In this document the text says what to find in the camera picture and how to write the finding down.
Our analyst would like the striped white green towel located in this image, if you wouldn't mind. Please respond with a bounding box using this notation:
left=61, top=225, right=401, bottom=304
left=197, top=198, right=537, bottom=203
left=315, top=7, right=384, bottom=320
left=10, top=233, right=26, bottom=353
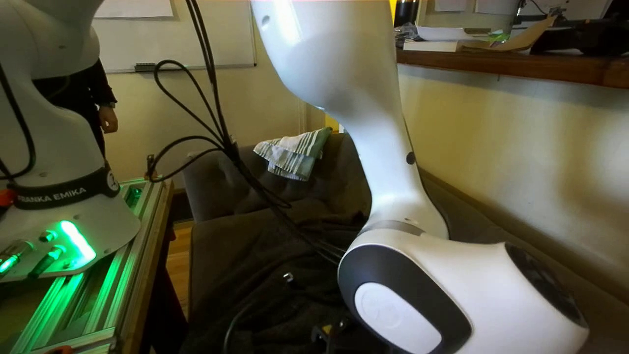
left=254, top=129, right=331, bottom=182

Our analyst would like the person in dark clothes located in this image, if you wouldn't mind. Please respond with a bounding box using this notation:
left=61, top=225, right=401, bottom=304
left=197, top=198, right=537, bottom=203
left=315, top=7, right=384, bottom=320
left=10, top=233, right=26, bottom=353
left=34, top=62, right=118, bottom=152

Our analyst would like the wooden counter ledge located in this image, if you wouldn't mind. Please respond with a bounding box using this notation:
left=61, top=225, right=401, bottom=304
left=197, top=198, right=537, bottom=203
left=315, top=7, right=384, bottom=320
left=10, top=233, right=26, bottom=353
left=397, top=52, right=629, bottom=89

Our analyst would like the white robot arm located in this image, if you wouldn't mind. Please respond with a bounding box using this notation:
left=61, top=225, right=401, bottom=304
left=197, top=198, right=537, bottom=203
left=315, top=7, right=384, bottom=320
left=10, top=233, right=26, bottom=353
left=0, top=0, right=588, bottom=354

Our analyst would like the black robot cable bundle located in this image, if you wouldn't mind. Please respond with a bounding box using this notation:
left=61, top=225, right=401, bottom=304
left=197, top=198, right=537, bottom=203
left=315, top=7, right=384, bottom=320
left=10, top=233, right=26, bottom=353
left=144, top=0, right=350, bottom=264

